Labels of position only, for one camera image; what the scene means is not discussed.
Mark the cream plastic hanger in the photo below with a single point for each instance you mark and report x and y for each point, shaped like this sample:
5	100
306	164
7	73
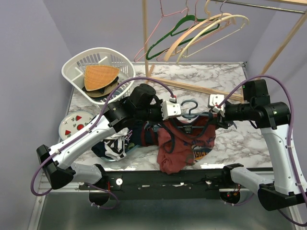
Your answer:
206	28

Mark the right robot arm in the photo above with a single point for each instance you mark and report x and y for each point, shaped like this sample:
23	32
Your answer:
275	121

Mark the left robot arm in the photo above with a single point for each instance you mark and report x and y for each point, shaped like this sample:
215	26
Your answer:
58	161

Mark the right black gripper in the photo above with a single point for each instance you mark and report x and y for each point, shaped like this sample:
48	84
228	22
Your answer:
224	124

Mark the orange woven fan mat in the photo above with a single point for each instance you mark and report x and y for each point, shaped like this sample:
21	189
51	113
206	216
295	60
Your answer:
99	76

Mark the red tank top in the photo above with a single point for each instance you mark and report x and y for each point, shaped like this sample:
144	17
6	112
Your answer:
182	144

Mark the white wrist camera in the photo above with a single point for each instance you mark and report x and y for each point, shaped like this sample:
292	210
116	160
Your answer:
214	102
170	108

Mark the blue plastic hanger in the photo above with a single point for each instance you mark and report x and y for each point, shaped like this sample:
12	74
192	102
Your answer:
189	110

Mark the white plastic laundry basket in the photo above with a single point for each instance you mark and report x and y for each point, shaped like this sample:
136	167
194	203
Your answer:
73	70

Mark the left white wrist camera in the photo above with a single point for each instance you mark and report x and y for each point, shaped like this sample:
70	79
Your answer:
170	108

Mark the black white striped garment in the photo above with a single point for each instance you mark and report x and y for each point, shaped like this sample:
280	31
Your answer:
119	140

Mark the green plastic hanger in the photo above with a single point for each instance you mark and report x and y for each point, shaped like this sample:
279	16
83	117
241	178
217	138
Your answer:
175	31

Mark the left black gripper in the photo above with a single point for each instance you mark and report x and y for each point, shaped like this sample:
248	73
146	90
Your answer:
159	105

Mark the dark navy maroon garment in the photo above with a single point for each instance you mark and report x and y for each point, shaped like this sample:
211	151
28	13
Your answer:
143	134

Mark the watermelon pattern plate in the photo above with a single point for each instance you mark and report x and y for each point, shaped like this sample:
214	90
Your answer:
73	123

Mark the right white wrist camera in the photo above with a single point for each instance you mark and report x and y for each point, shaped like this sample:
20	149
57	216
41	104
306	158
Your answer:
214	102

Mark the light wooden hanger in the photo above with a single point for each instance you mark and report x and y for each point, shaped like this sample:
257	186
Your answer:
187	36

